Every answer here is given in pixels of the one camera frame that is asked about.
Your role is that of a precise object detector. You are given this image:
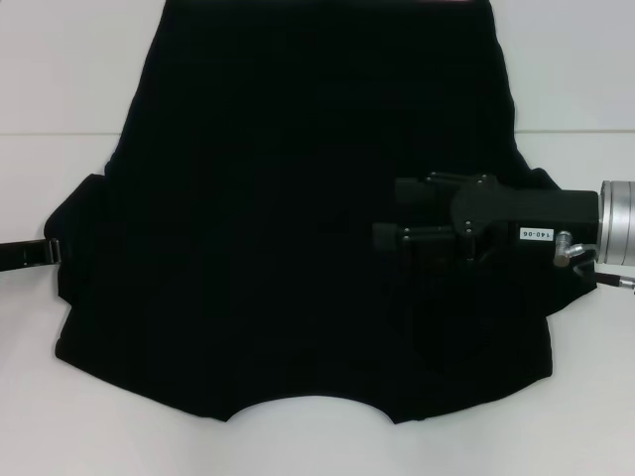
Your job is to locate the black shirt with FREE print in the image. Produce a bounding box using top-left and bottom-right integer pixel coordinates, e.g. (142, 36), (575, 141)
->
(43, 0), (599, 426)

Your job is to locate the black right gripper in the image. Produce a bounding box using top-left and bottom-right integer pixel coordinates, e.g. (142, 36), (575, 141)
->
(371, 172), (601, 264)

